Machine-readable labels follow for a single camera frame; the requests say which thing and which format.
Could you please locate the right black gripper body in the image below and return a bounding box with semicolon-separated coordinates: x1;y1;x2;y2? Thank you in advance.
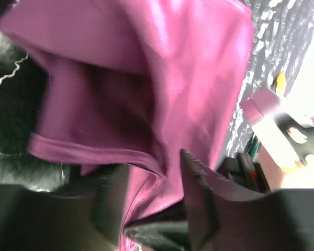
216;153;271;193

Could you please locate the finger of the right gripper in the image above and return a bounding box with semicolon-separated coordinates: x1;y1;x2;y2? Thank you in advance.
124;200;191;250

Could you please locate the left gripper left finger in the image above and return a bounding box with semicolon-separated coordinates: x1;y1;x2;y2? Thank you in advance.
0;164;129;250

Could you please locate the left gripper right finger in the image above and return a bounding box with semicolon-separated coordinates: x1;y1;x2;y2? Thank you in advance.
180;150;314;250

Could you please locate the purple satin napkin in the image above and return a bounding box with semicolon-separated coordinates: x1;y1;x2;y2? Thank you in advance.
0;1;254;250

